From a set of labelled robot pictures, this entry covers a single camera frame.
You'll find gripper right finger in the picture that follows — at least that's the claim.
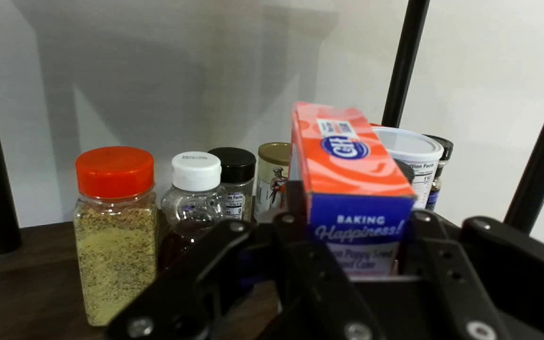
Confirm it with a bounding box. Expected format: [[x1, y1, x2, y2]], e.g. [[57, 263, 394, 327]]
[[394, 160, 544, 340]]

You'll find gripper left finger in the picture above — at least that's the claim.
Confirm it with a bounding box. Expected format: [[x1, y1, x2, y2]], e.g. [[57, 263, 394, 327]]
[[106, 181, 387, 340]]

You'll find orange and blue cardboard box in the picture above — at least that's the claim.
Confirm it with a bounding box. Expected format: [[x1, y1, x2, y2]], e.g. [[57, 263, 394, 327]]
[[290, 101, 417, 277]]

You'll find clear bottle with white cap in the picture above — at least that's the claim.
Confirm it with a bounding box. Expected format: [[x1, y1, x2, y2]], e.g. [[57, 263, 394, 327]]
[[160, 151, 228, 271]]

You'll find black-lidded spice jar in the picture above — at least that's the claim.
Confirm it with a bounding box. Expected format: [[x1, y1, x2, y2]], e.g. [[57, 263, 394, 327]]
[[208, 147, 257, 223]]

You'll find red-lidded yellow spice jar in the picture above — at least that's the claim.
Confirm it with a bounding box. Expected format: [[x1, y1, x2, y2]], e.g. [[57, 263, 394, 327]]
[[73, 146, 159, 327]]

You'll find gold-lidded glass jar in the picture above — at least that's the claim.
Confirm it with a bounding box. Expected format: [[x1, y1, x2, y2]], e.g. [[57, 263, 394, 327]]
[[254, 142, 293, 223]]

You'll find dark bottle with black cap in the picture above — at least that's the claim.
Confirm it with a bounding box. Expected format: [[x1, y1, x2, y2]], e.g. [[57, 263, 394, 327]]
[[424, 135, 454, 212]]

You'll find white plastic tub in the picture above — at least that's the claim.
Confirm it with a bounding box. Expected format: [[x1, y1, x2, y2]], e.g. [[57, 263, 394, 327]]
[[372, 126, 444, 211]]

